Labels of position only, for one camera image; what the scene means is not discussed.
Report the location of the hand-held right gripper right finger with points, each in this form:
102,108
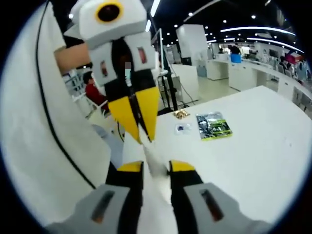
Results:
207,207

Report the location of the long ceiling light strip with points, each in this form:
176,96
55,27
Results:
155,7

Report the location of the white plastic chair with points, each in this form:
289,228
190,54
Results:
80,98

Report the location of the green and black packet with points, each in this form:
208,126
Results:
214,126

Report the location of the person's white shirt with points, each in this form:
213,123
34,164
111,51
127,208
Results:
29,122

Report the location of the white skincare tube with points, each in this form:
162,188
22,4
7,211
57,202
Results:
156,175

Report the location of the long white office desk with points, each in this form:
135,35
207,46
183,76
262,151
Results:
243,70

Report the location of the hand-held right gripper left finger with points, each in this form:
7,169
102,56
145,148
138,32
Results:
107,207

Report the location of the small clear plastic packet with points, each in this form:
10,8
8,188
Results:
182,128

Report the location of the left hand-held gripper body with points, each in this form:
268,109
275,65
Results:
114,29

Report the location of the gold foil wrapper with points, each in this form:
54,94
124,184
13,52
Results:
181,114

